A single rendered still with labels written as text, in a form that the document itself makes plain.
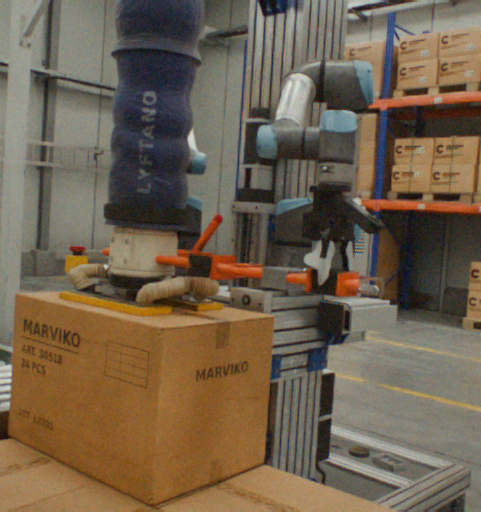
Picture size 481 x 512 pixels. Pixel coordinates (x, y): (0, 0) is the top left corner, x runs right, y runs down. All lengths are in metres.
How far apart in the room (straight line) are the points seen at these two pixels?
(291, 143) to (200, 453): 0.75
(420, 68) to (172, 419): 8.40
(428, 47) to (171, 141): 8.06
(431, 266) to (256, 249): 8.45
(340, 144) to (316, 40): 1.01
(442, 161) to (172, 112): 7.66
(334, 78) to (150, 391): 0.94
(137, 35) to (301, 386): 1.31
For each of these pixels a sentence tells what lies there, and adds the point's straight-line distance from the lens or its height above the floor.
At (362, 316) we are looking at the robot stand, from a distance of 2.05.
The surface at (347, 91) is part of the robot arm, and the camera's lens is 1.84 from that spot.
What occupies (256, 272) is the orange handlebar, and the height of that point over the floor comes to 1.08.
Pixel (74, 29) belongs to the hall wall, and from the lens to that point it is 12.90.
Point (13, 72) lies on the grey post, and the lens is 5.41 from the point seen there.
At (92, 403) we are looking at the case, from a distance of 1.68.
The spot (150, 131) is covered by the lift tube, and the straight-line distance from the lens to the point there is 1.71.
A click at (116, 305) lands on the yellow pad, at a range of 1.66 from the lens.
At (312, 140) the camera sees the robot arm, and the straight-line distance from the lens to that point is 1.50.
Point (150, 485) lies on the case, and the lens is 1.56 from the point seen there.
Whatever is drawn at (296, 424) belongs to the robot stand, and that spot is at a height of 0.49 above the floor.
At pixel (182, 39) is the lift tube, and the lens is 1.76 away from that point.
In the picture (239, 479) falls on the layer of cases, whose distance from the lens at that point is 1.75.
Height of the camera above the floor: 1.19
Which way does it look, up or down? 3 degrees down
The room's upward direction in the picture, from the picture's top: 4 degrees clockwise
